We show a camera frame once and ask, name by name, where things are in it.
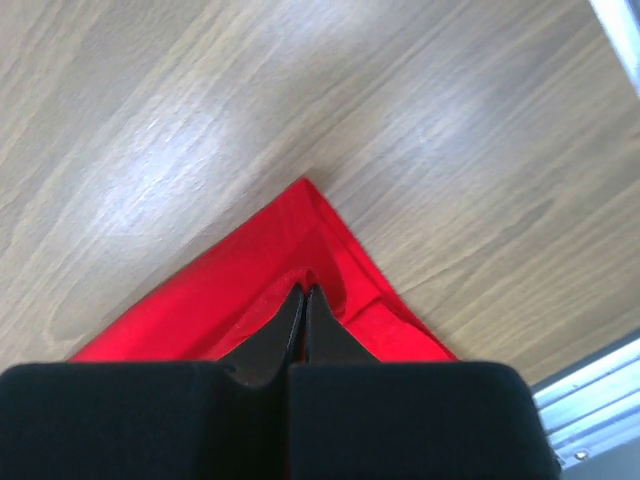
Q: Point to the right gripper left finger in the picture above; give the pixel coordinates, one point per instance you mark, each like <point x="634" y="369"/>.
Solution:
<point x="165" y="420"/>

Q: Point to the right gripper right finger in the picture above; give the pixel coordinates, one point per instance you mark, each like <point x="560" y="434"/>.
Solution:
<point x="352" y="416"/>

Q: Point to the red t shirt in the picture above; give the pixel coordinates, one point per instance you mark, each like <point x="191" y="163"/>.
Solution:
<point x="236" y="287"/>

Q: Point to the aluminium frame rail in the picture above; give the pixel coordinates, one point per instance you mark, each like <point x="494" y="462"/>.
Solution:
<point x="591" y="408"/>

